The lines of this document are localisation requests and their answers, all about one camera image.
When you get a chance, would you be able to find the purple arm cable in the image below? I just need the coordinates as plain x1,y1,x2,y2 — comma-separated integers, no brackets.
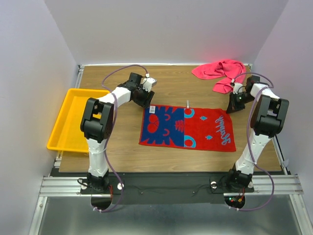
91,64,151,213
228,72,276,212

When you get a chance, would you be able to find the white barcode towel label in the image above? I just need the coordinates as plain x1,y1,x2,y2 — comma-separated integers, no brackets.
149,105,156,114

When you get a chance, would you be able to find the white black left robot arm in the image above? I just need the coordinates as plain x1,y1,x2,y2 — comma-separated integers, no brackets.
80,72,157,193

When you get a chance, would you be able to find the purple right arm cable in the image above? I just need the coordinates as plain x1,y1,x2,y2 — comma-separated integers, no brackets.
228,72,276,212

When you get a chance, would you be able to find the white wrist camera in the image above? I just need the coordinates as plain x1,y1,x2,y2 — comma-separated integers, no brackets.
142,77,157,92
233,83,244,94

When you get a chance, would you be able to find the red and blue patterned towel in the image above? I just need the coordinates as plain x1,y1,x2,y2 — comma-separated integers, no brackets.
139,105,236,152

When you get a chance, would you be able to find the aluminium front frame rail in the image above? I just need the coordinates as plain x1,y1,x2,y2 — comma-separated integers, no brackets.
39,175,304,197

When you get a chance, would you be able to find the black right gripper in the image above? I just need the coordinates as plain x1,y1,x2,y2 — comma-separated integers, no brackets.
225,91,255,114

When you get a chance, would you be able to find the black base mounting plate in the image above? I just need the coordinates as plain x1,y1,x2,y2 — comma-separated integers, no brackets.
78,172,243,205

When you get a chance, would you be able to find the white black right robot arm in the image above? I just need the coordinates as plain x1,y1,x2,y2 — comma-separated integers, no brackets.
225,72,290,191

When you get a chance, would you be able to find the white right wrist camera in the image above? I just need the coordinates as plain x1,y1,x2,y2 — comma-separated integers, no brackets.
233,83,244,94

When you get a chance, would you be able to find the pink crumpled towel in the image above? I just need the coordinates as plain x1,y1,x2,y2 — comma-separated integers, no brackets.
192,59,246,94

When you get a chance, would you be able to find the yellow plastic tray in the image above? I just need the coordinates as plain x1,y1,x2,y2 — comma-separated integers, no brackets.
47,88,109,153

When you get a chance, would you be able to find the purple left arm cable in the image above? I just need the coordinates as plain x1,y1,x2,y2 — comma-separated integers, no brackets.
91,64,151,213

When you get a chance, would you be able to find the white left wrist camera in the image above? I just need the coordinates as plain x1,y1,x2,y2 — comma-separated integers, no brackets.
142,77,157,92

